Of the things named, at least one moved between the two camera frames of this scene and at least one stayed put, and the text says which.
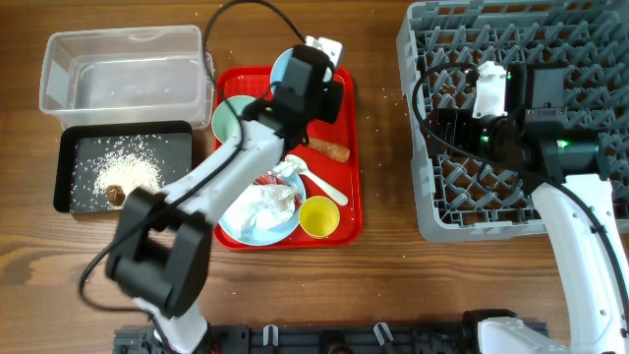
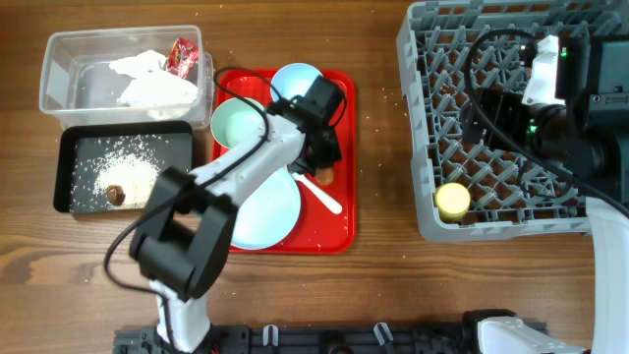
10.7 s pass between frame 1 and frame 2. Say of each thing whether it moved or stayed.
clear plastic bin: stayed
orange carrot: moved
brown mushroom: stayed
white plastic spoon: moved
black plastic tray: stayed
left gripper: moved
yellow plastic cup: moved
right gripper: moved
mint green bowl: stayed
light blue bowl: moved
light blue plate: stayed
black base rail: stayed
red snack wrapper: moved
